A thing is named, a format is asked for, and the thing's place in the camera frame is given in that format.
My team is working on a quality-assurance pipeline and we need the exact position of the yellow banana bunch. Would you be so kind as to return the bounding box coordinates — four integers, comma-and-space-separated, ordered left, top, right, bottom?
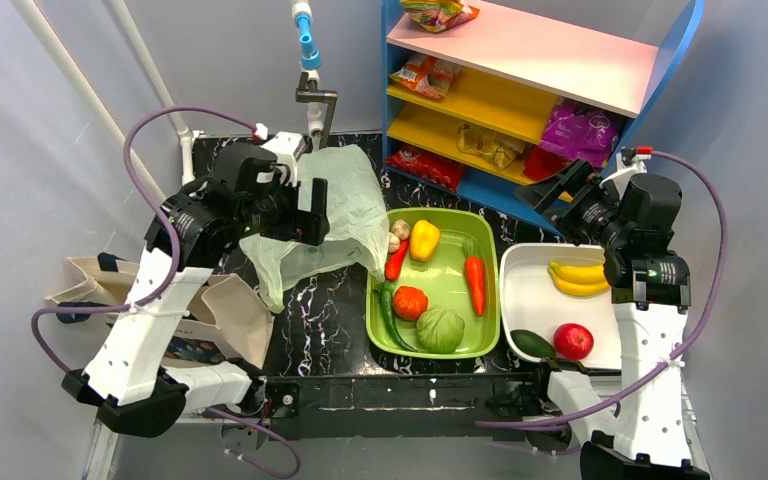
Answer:
548, 261, 610, 297

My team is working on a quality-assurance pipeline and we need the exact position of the garlic bulb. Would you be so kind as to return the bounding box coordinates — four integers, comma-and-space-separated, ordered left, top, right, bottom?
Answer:
390, 220, 411, 240
387, 232, 401, 254

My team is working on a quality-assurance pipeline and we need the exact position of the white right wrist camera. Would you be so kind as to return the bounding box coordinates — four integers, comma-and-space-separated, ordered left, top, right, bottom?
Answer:
600, 146, 653, 200

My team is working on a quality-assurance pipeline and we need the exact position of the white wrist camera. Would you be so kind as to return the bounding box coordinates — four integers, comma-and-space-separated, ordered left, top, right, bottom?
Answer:
255, 123, 307, 185
600, 146, 653, 200

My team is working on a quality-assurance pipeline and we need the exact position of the red snack bag left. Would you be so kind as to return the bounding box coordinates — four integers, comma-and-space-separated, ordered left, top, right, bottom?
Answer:
385, 144, 467, 192

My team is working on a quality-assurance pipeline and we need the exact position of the colourful shelf unit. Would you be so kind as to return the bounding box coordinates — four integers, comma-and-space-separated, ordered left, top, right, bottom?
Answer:
381, 1, 704, 227

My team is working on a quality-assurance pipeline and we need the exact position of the snack bag on top shelf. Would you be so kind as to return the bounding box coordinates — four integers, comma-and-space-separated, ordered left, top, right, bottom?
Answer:
399, 0, 480, 33

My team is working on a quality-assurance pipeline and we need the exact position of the orange snack bag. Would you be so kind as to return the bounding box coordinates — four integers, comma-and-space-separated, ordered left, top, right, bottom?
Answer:
389, 52, 461, 101

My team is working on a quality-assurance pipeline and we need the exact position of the green cabbage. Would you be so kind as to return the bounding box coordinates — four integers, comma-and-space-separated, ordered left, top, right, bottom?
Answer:
416, 307, 466, 354

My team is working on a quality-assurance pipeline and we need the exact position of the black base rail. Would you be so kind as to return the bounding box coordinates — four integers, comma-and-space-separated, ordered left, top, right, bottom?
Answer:
239, 372, 556, 440

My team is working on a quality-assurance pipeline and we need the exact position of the red snack bag right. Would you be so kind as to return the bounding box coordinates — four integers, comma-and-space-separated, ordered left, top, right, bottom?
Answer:
523, 146, 571, 183

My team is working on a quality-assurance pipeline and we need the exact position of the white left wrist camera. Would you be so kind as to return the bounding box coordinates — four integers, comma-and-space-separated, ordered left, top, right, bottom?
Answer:
255, 123, 307, 185

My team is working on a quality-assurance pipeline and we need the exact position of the orange carrot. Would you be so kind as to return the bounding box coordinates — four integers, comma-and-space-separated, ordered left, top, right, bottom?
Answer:
463, 239, 486, 317

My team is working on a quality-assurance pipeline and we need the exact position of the yellow bell pepper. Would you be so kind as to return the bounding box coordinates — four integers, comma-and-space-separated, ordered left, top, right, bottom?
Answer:
409, 220, 441, 262

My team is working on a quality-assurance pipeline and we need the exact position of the garlic bulb lower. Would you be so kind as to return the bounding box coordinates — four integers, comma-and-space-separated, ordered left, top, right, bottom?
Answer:
387, 232, 401, 254

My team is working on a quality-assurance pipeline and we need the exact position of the green plastic tray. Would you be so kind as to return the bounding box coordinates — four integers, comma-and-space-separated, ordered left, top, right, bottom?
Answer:
366, 207, 501, 360

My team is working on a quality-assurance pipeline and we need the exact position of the green chili pepper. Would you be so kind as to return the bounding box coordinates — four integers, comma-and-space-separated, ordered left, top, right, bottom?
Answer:
376, 281, 416, 352

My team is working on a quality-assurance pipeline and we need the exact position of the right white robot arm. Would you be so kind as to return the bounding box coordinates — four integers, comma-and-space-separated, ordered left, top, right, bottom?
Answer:
516, 160, 710, 479

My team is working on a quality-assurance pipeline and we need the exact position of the dark green avocado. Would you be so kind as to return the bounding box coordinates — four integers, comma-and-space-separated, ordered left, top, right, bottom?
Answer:
510, 329, 557, 359

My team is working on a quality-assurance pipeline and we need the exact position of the beige canvas tote bag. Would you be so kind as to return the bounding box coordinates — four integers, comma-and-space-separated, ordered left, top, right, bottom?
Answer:
46, 253, 274, 368

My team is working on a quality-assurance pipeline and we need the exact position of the white plastic tray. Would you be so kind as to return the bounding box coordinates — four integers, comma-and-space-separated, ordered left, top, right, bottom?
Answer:
499, 243, 621, 370

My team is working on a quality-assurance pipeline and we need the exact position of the yellow snack bag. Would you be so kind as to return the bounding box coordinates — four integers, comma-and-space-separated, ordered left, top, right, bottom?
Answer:
457, 123, 529, 169

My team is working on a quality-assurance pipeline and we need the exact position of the garlic bulb upper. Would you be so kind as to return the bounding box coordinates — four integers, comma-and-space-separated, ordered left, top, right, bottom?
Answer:
390, 220, 411, 240

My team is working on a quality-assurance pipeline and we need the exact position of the purple snack bag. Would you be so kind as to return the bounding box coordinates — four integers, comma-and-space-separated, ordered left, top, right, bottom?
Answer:
538, 99, 627, 168

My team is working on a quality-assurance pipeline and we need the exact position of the translucent white plastic bag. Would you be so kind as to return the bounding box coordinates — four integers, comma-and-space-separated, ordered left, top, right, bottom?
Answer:
239, 145, 389, 313

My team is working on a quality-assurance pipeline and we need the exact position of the red chili pepper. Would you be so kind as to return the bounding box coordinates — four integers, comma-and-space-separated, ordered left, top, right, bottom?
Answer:
385, 239, 409, 282

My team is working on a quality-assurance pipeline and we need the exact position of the white pvc pipe frame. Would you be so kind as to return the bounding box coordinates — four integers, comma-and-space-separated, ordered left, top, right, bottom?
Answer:
12, 1, 338, 183

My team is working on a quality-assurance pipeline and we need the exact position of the red orange tomato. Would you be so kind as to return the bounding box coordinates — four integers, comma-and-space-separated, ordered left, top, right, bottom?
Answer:
391, 286, 429, 322

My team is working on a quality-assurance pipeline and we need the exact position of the red apple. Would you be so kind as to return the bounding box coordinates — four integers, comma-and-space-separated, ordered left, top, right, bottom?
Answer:
552, 323, 595, 361

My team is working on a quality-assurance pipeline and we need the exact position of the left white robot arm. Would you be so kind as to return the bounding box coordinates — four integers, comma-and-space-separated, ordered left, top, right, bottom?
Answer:
62, 132, 329, 438

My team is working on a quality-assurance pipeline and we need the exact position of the red snack bag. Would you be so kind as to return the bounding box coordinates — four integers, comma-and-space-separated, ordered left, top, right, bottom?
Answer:
523, 146, 571, 183
385, 144, 467, 192

